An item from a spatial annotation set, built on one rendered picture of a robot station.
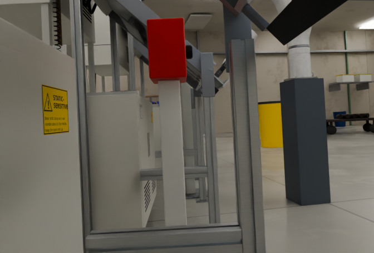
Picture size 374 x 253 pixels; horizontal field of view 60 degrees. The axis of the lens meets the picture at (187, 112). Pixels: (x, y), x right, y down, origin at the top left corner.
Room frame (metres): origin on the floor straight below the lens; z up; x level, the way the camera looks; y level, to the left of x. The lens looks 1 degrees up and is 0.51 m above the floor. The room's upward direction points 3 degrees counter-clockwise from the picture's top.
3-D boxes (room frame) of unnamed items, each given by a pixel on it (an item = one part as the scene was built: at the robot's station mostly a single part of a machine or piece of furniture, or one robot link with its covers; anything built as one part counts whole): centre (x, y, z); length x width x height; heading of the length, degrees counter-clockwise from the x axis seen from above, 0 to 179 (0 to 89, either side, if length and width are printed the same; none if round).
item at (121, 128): (1.64, 0.53, 0.31); 0.70 x 0.65 x 0.62; 1
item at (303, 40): (1.87, -0.67, 1.00); 0.19 x 0.12 x 0.24; 179
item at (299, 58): (1.90, -0.67, 0.79); 0.19 x 0.19 x 0.18
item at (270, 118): (5.17, -1.35, 0.36); 0.46 x 0.45 x 0.71; 9
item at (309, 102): (1.90, -0.67, 0.35); 0.18 x 0.18 x 0.70; 10
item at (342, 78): (10.69, -5.25, 1.56); 0.44 x 0.36 x 0.25; 100
